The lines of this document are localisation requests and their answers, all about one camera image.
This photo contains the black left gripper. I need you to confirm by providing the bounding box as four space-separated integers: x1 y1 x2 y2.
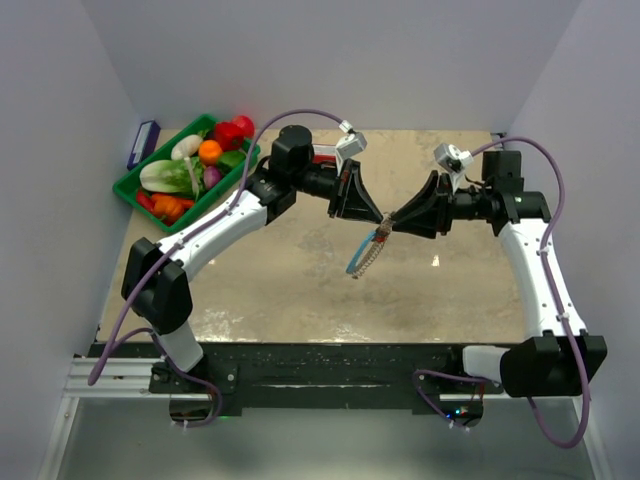
292 159 382 225

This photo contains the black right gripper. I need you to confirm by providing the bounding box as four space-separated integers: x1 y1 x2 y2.
391 170 492 239

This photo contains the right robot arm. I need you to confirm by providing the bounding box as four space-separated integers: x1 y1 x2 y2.
392 144 607 397

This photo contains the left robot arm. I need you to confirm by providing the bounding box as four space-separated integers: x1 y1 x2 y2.
121 125 383 392

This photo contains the red rectangular box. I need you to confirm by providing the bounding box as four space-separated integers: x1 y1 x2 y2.
312 144 337 167

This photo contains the green bell pepper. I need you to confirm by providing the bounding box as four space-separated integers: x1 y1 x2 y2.
216 150 246 172

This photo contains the red tomato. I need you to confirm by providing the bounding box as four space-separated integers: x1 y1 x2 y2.
231 115 255 138

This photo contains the red bell pepper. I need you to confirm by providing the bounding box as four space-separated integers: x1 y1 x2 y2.
213 122 244 151

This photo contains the purple onion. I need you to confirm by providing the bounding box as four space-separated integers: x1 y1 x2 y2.
203 166 223 190

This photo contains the green leafy cabbage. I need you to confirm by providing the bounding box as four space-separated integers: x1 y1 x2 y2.
139 157 205 197

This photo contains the white radish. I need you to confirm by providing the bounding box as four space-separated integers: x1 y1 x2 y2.
171 134 204 161

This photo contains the small orange pepper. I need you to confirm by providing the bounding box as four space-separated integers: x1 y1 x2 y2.
151 193 194 225

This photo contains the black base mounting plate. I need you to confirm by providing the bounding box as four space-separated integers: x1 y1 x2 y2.
111 342 509 425

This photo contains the red chili pepper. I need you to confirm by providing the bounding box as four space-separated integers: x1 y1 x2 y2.
136 190 154 213

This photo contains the purple box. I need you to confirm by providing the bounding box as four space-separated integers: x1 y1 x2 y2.
126 120 160 171

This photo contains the green plastic tray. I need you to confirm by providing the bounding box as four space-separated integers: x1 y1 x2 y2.
113 114 260 233

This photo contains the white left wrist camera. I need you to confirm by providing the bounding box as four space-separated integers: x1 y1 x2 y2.
335 132 367 172

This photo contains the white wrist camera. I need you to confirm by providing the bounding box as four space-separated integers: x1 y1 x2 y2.
434 143 474 193
335 132 367 172

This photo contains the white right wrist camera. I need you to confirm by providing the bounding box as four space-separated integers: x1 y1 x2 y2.
434 143 474 193

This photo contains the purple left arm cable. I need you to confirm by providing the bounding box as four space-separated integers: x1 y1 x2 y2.
88 108 351 429

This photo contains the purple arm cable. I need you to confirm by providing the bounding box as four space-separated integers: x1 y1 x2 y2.
412 137 592 449
88 108 351 429

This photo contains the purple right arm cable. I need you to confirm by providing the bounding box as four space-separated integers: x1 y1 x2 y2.
412 137 592 449

